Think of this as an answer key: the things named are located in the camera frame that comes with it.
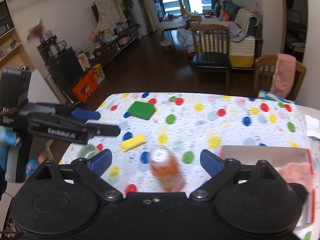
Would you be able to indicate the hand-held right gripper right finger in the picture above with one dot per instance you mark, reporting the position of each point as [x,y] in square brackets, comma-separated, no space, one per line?
[211,162]

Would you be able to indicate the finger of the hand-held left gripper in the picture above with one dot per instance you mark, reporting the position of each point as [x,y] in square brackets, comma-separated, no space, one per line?
[105,130]
[86,115]

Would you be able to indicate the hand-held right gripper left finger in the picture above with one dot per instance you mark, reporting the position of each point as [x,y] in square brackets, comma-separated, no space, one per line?
[102,161]

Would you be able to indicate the red and white box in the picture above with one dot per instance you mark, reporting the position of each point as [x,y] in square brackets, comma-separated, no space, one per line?
[262,155]

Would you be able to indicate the pink cloth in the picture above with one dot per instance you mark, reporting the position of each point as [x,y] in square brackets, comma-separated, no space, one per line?
[297,175]

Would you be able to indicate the person's left hand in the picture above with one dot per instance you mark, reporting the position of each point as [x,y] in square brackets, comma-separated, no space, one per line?
[8,137]

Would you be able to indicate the pale green cup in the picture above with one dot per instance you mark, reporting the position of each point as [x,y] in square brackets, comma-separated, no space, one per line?
[87,151]

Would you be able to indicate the orange cardboard box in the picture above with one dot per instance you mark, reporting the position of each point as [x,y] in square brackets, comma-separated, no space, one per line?
[86,87]

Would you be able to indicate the white cabinet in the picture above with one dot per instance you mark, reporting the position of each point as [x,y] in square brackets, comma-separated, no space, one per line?
[42,87]

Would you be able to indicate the yellow sponge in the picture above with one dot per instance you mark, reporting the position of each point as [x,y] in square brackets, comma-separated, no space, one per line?
[132,142]

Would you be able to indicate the green sponge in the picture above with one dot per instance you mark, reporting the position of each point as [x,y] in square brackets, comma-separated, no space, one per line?
[140,108]

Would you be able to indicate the polka dot tablecloth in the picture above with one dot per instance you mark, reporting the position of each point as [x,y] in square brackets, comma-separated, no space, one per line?
[225,120]

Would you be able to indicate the orange bottle with clear cap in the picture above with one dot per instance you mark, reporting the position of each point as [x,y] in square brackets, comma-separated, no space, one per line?
[166,172]

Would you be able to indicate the black cabinet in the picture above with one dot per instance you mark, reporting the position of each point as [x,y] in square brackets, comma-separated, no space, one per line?
[67,65]

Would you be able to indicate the dried flowers in vase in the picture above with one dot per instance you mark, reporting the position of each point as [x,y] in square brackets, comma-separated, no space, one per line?
[36,30]

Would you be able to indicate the dark low media console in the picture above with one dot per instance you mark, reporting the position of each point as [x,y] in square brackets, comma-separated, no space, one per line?
[112,50]

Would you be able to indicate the blue striped cloth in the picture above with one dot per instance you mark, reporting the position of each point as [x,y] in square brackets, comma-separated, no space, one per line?
[272,96]

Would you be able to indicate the wooden chair with dark seat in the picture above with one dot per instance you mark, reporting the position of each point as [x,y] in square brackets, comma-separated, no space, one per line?
[210,60]

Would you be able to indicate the patterned cloth cover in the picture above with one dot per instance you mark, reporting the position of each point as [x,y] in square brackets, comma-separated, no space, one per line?
[108,12]

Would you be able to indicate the white crumpled paper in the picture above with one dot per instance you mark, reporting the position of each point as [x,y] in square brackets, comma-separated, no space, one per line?
[313,127]

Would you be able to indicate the pink towel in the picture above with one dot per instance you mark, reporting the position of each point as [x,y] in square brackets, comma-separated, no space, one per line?
[283,75]

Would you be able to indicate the sofa with beige cover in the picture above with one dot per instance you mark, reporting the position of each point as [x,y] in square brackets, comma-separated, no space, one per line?
[242,47]

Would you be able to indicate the tall potted plant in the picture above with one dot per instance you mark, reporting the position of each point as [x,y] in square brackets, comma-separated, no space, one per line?
[128,2]

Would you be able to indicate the pile of clothes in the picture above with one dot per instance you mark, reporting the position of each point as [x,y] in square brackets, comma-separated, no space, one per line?
[186,38]

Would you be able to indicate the round coffee table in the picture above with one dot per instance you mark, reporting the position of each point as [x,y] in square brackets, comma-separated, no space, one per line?
[172,23]

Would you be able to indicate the purple cloth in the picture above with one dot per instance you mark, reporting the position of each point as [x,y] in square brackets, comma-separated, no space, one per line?
[236,31]

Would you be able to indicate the red cushion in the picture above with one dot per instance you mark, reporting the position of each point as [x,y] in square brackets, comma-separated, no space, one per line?
[225,15]

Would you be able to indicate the wooden wall shelf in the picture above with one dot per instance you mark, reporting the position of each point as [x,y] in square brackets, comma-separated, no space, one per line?
[15,52]

